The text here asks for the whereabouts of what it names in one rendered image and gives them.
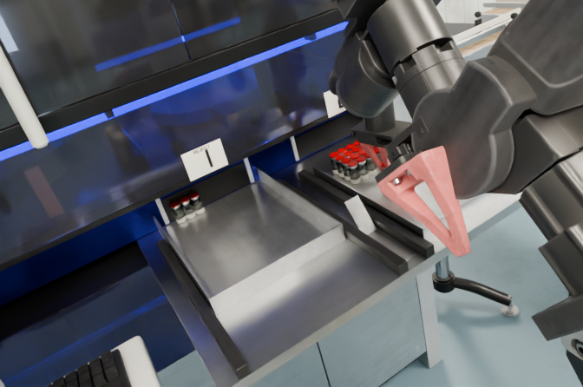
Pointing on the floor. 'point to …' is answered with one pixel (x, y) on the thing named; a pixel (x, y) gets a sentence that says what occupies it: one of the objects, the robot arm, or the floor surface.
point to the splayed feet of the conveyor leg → (476, 291)
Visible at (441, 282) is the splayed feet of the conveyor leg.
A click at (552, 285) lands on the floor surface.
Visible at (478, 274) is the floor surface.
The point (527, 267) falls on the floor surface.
